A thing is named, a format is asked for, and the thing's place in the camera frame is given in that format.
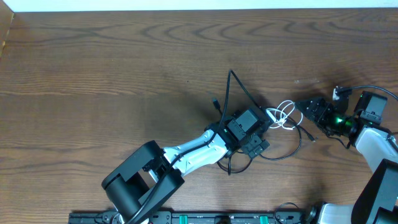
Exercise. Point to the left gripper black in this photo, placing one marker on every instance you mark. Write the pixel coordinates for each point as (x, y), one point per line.
(258, 146)

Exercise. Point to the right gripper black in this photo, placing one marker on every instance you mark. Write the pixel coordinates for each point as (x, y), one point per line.
(319, 112)

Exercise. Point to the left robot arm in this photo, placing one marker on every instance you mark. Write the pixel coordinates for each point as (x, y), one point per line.
(152, 174)

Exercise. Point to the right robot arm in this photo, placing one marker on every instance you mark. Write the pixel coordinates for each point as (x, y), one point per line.
(377, 202)

